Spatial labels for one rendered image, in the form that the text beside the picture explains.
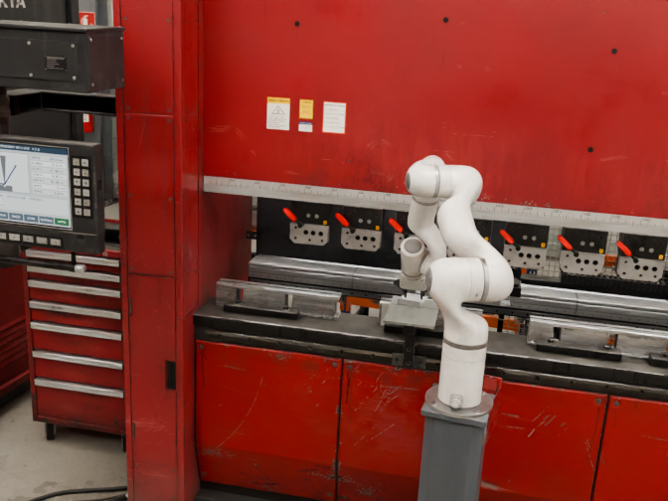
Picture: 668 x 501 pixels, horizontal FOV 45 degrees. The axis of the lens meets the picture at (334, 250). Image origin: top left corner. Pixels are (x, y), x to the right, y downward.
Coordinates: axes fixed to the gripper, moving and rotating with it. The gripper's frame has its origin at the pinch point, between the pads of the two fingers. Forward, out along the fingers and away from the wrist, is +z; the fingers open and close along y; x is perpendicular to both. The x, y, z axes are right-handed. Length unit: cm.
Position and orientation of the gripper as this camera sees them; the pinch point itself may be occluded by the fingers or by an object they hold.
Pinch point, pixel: (414, 292)
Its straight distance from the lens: 301.5
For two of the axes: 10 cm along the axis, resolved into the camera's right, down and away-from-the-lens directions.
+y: -9.8, -1.1, 1.9
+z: 1.0, 5.6, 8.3
